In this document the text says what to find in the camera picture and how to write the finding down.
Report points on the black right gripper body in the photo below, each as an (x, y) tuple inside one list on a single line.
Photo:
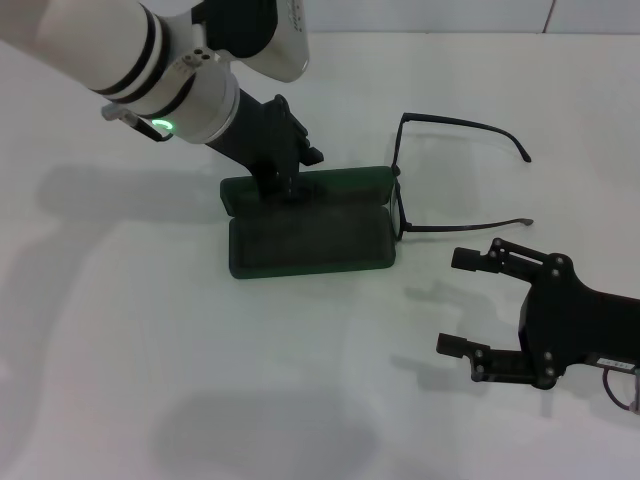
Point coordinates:
[(575, 320)]

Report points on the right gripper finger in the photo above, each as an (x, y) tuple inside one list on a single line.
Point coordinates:
[(470, 259), (495, 362)]

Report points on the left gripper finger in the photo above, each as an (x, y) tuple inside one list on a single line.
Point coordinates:
[(280, 187), (305, 147)]

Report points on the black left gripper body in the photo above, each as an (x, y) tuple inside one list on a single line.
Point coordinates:
[(250, 135)]

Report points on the green glasses case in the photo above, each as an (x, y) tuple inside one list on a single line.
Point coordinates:
[(310, 240)]

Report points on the black glasses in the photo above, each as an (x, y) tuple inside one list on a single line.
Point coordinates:
[(400, 210)]

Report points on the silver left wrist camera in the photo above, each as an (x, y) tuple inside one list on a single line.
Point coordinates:
[(285, 45)]

